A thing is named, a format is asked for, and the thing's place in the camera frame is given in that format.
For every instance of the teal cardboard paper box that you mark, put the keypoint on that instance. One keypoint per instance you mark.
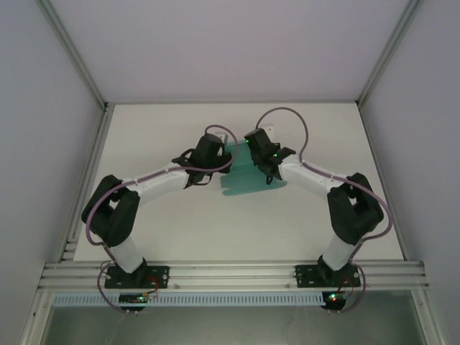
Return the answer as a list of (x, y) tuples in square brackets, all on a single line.
[(248, 185)]

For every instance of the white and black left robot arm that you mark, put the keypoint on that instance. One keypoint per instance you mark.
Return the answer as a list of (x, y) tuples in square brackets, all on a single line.
[(154, 187)]

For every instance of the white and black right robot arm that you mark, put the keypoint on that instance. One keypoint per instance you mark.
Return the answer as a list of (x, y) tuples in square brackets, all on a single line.
[(309, 179)]

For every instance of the grey metal lower panel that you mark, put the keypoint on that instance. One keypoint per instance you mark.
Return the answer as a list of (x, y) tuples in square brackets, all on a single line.
[(230, 327)]

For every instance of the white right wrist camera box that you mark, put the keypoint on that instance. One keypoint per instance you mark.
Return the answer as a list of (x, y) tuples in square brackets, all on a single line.
[(269, 127)]

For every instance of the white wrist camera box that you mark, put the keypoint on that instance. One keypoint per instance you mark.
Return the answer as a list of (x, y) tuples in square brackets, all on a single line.
[(269, 127), (221, 136)]

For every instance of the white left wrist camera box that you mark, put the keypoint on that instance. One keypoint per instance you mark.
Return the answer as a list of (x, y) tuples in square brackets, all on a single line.
[(221, 136)]

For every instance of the aluminium table side rail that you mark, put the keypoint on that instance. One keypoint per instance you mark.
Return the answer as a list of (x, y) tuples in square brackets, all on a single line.
[(98, 143), (373, 143)]

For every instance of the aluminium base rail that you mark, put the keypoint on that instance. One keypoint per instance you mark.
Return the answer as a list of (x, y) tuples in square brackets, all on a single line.
[(230, 275)]

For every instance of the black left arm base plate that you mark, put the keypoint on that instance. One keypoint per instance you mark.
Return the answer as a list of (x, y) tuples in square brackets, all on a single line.
[(158, 269)]

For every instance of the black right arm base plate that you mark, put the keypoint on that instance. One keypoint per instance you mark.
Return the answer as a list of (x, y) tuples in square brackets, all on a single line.
[(305, 276)]

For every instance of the aluminium frame post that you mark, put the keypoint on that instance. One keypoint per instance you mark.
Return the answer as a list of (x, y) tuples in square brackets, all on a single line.
[(389, 50), (72, 50)]

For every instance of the aluminium lower frame leg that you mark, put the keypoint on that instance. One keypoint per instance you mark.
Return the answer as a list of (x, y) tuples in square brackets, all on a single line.
[(36, 316), (429, 323)]

